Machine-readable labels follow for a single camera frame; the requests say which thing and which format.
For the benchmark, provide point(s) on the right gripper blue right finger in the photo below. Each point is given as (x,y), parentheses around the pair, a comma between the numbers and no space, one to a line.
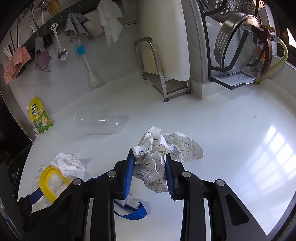
(170,179)

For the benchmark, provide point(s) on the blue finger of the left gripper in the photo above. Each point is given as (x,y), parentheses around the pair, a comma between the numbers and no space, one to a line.
(35,196)

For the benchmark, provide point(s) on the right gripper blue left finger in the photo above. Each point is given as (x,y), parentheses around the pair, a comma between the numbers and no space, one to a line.
(127,174)

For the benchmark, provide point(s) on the yellow plastic lid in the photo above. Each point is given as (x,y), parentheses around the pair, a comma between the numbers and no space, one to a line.
(50,181)

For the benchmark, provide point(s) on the clear plastic bag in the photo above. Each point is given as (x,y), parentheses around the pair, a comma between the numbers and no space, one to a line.
(44,200)

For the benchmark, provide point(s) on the white tissue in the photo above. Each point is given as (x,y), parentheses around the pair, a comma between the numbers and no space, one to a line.
(69,165)

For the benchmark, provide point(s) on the clear plastic cup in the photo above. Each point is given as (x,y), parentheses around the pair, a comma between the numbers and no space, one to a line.
(89,121)

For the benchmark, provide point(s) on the black range hood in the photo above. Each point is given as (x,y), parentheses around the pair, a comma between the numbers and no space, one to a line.
(15,147)

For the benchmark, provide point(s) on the yellow seasoning pouch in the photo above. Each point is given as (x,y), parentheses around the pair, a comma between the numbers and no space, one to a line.
(38,116)

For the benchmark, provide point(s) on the steel cutting board rack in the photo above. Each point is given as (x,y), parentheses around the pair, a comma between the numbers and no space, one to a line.
(167,87)

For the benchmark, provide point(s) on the black pot lid rack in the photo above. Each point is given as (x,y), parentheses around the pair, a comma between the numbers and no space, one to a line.
(245,76)

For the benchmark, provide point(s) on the purple grey cloth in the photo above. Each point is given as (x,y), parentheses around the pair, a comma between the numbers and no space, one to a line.
(42,57)

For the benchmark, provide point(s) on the pink dishcloth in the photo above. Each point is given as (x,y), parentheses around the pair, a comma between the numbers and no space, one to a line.
(15,64)

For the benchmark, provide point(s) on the steel ladle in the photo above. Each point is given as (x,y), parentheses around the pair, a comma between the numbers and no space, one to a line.
(62,53)

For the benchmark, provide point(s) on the glass pot lid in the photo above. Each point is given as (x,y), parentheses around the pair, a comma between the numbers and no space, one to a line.
(237,42)

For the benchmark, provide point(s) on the white cutting board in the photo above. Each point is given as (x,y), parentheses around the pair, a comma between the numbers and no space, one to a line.
(164,22)

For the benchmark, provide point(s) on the grey hanging cloth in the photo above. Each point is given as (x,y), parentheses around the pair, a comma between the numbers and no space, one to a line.
(74,26)

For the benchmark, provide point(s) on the white hanging cloth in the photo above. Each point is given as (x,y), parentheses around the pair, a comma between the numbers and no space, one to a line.
(109,12)

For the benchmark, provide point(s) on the perforated steel steamer plate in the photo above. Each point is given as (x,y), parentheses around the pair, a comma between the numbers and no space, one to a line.
(221,10)

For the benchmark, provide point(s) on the blue handled bottle brush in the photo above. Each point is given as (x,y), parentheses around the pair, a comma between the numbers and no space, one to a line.
(93,79)

